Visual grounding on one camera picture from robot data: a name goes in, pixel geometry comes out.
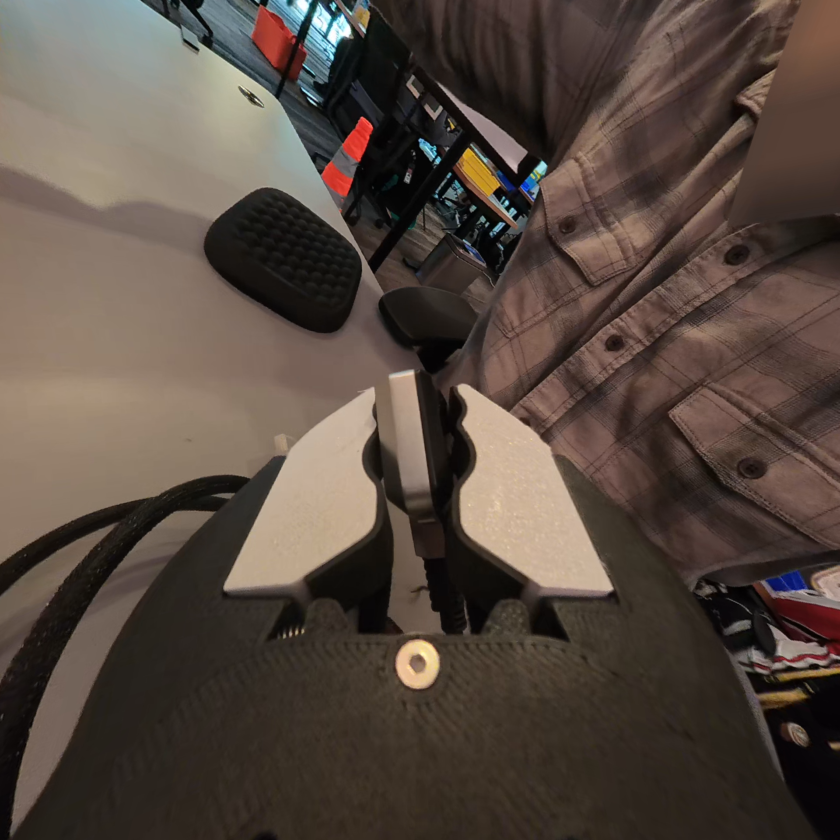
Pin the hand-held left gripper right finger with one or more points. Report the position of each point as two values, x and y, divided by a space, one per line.
532 519

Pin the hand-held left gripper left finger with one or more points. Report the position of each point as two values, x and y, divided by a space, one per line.
309 519

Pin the black hdmi switch box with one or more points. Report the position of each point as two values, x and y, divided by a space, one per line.
410 440

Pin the black round pad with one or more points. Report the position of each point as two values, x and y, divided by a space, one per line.
427 315

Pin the black textured pad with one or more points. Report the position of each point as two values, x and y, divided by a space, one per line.
282 256

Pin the person's torso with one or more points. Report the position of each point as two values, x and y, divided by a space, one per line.
656 263

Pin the orange striped traffic cone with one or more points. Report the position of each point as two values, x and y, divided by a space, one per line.
348 155

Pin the orange plastic bin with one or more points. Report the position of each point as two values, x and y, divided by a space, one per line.
276 37

